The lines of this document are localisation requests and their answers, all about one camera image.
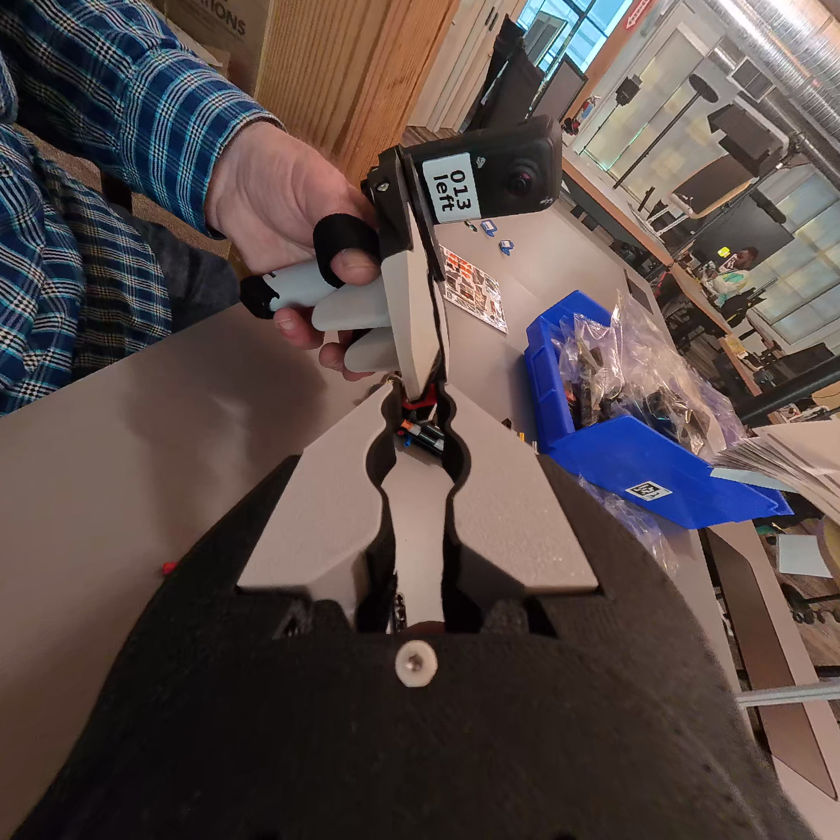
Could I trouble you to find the blue plastic bin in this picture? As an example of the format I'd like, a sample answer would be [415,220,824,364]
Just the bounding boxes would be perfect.
[524,290,795,531]

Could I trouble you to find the person's left forearm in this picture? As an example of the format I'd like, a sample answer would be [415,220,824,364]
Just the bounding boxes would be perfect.
[0,0,286,238]

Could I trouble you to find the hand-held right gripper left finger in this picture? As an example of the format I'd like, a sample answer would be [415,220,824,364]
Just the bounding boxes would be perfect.
[236,382,403,632]

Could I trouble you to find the cardboard box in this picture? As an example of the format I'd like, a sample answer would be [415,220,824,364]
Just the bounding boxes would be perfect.
[151,0,270,96]

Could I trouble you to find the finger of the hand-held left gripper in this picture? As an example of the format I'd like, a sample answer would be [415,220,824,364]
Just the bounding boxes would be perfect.
[382,200,439,400]
[427,272,452,395]

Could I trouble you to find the light blue paper sheet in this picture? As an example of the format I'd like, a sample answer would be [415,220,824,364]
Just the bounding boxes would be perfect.
[777,535,834,578]

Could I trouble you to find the lego sticker sheet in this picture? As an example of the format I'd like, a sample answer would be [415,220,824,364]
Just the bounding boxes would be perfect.
[438,246,509,334]

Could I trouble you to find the long black lego model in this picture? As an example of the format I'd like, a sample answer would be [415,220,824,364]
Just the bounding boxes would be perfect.
[392,384,448,457]

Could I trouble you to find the wooden cabinet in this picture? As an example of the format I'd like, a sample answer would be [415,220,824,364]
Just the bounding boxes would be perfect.
[256,0,460,191]

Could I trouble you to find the pile of clear plastic bags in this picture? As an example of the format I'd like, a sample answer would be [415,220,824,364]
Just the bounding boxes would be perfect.
[558,289,749,460]

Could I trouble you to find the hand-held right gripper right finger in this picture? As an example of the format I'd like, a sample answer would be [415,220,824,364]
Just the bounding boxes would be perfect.
[435,382,599,624]

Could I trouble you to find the person's plaid shirt torso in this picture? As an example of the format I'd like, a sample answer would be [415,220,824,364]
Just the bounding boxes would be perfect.
[0,121,175,417]

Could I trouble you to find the person's left hand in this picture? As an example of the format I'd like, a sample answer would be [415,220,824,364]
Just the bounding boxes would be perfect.
[205,121,382,383]

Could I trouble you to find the metal rod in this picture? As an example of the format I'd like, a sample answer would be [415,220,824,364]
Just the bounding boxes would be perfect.
[738,681,840,707]

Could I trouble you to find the person's dark trousers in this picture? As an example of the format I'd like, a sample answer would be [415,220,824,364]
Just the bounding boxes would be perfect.
[121,203,240,332]

